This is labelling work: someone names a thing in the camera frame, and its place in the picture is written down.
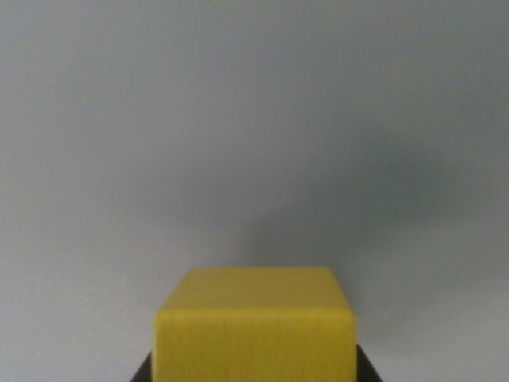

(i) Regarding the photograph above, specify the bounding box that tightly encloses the yellow cube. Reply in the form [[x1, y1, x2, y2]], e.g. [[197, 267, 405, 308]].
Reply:
[[151, 267, 356, 382]]

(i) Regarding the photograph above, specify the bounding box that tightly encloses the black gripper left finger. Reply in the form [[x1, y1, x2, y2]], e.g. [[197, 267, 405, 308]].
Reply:
[[130, 350, 154, 382]]

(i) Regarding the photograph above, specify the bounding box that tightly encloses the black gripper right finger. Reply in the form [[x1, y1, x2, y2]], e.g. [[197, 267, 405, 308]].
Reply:
[[353, 343, 385, 382]]

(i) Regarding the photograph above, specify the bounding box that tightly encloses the grey plastic bin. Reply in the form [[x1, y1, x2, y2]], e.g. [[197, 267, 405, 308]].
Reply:
[[0, 0, 509, 382]]

